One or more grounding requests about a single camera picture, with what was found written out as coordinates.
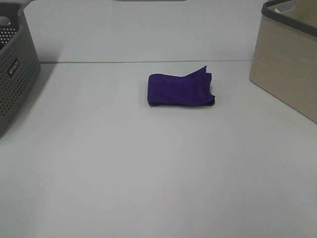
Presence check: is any purple towel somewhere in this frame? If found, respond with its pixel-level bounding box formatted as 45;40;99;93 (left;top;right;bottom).
147;66;215;107

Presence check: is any beige bin with grey rim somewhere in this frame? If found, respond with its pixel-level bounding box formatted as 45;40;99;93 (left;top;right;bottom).
249;0;317;121

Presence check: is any grey perforated plastic basket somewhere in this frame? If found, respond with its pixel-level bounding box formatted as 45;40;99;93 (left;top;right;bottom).
0;0;41;135

